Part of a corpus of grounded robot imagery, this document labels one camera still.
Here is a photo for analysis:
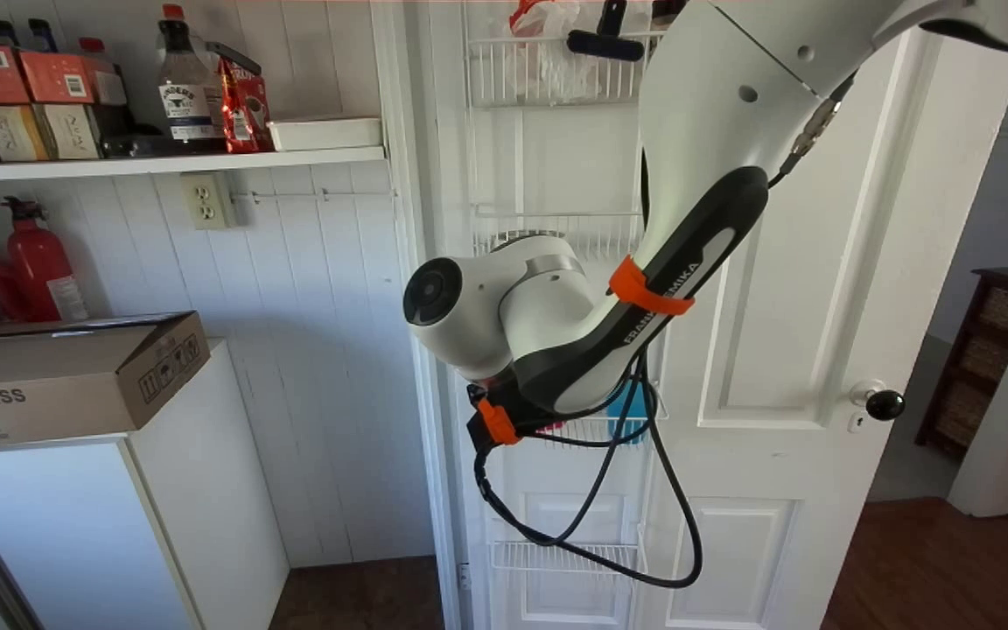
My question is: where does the clear liquor bottle black label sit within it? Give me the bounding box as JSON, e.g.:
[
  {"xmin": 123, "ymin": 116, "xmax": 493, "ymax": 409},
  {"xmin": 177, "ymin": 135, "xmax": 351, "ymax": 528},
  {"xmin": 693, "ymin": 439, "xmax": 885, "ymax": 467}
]
[{"xmin": 155, "ymin": 0, "xmax": 225, "ymax": 150}]

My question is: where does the blue plastic cup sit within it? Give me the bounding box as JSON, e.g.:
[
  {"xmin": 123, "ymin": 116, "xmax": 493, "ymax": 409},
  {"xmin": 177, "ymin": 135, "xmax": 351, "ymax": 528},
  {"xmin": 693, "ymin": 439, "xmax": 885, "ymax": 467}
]
[{"xmin": 605, "ymin": 376, "xmax": 662, "ymax": 449}]

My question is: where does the white wire door rack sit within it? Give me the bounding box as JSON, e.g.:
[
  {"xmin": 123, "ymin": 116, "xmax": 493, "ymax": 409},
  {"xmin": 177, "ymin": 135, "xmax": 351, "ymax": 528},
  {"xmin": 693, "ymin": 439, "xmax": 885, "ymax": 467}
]
[{"xmin": 462, "ymin": 29, "xmax": 662, "ymax": 588}]

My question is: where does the dark wooden dresser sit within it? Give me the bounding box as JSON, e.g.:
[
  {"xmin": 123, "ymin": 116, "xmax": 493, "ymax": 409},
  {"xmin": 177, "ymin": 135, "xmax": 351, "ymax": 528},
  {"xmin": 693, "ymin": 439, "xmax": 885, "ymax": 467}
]
[{"xmin": 918, "ymin": 261, "xmax": 1008, "ymax": 460}]

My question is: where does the flat white box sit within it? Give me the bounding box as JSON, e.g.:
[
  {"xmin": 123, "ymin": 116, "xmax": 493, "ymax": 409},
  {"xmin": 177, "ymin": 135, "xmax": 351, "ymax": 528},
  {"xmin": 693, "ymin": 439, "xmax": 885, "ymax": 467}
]
[{"xmin": 267, "ymin": 110, "xmax": 386, "ymax": 154}]

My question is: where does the black door knob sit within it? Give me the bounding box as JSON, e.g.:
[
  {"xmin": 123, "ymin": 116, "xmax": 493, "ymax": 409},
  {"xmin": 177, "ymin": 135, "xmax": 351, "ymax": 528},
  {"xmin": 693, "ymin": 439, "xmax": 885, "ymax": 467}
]
[{"xmin": 865, "ymin": 386, "xmax": 910, "ymax": 423}]

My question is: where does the orange cable clamp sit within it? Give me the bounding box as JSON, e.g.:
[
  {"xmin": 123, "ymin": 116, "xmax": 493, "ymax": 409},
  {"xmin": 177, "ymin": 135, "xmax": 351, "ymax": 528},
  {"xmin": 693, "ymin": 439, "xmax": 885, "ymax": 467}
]
[
  {"xmin": 605, "ymin": 255, "xmax": 695, "ymax": 318},
  {"xmin": 471, "ymin": 395, "xmax": 520, "ymax": 449}
]

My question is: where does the large red fire extinguisher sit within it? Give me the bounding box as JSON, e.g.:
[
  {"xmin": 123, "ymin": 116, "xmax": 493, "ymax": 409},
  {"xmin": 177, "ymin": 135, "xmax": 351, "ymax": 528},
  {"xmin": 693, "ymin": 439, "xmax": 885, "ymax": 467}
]
[{"xmin": 0, "ymin": 191, "xmax": 91, "ymax": 326}]

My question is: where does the thin black cable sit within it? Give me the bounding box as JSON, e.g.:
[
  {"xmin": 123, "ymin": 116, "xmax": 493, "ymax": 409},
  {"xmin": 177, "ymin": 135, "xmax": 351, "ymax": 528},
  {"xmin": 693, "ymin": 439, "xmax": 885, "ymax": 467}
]
[{"xmin": 532, "ymin": 365, "xmax": 662, "ymax": 549}]

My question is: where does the dark glass bottle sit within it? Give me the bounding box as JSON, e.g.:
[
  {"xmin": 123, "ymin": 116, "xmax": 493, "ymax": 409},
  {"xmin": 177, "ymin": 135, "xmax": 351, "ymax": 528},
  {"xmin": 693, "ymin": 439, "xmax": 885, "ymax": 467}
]
[{"xmin": 76, "ymin": 36, "xmax": 135, "ymax": 156}]

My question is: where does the red and white packet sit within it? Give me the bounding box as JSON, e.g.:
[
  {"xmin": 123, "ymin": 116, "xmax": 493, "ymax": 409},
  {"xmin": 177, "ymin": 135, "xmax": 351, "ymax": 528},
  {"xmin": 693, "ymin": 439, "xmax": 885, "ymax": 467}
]
[{"xmin": 506, "ymin": 0, "xmax": 553, "ymax": 38}]

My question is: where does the white wall shelf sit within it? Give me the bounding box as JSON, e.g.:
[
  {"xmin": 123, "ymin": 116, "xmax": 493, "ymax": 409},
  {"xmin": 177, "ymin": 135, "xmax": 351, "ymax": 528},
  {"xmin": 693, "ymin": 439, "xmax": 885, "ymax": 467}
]
[{"xmin": 0, "ymin": 138, "xmax": 387, "ymax": 187}]

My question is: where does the brown cardboard box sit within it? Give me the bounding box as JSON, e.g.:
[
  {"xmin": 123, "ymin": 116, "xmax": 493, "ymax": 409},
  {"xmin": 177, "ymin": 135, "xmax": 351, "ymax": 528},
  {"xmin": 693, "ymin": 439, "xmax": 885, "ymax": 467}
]
[{"xmin": 0, "ymin": 308, "xmax": 214, "ymax": 453}]

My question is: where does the white wall outlet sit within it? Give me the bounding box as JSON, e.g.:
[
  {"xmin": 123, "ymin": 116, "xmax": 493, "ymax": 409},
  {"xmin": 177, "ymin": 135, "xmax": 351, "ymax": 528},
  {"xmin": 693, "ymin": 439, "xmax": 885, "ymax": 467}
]
[{"xmin": 183, "ymin": 171, "xmax": 239, "ymax": 231}]

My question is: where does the thick black cable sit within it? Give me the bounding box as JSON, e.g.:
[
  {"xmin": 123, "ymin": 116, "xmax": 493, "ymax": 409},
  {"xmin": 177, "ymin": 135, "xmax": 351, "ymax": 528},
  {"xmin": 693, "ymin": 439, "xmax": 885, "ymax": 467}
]
[{"xmin": 471, "ymin": 346, "xmax": 707, "ymax": 591}]

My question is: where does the pink and tan carton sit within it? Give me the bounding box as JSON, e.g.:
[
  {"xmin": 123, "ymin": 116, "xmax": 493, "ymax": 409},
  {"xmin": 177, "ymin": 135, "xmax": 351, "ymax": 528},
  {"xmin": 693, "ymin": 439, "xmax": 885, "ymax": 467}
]
[
  {"xmin": 0, "ymin": 43, "xmax": 55, "ymax": 164},
  {"xmin": 16, "ymin": 47, "xmax": 104, "ymax": 159}
]

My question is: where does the white refrigerator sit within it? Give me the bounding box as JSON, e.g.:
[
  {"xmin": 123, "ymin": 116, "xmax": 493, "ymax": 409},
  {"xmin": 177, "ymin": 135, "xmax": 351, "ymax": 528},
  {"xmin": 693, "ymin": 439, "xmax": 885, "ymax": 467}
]
[{"xmin": 0, "ymin": 343, "xmax": 295, "ymax": 630}]

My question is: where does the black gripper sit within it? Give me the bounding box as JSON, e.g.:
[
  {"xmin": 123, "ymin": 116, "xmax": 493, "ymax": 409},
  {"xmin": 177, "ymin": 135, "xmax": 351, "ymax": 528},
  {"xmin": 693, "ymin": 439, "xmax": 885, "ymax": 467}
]
[{"xmin": 464, "ymin": 389, "xmax": 532, "ymax": 464}]

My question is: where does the white panel door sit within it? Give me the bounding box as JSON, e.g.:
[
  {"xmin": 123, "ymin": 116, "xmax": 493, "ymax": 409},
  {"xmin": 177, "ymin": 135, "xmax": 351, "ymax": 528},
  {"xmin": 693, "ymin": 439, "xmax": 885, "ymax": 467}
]
[{"xmin": 410, "ymin": 0, "xmax": 1008, "ymax": 630}]

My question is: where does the red snack bag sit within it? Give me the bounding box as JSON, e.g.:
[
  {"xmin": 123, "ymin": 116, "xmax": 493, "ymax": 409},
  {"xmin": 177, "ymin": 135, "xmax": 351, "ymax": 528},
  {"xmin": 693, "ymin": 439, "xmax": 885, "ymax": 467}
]
[{"xmin": 214, "ymin": 44, "xmax": 277, "ymax": 156}]

